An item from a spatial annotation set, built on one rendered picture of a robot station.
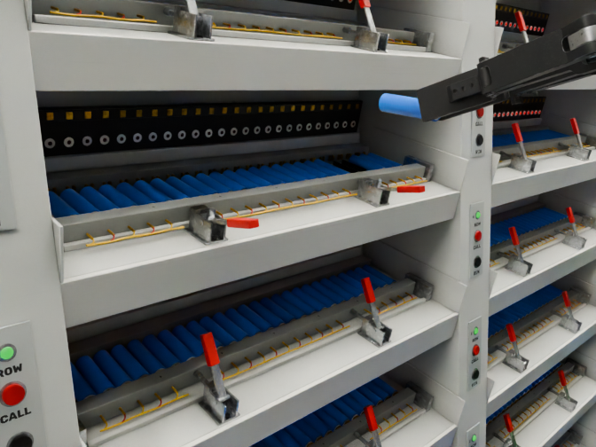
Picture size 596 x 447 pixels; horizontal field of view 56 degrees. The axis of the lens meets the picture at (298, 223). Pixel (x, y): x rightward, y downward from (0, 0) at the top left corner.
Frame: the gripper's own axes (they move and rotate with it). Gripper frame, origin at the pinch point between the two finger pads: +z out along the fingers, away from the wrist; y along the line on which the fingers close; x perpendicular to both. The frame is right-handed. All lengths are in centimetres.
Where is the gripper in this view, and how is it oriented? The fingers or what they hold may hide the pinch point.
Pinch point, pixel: (461, 94)
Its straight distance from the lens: 53.3
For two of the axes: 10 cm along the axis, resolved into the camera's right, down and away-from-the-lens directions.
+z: -6.6, 1.3, 7.4
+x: 2.1, 9.8, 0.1
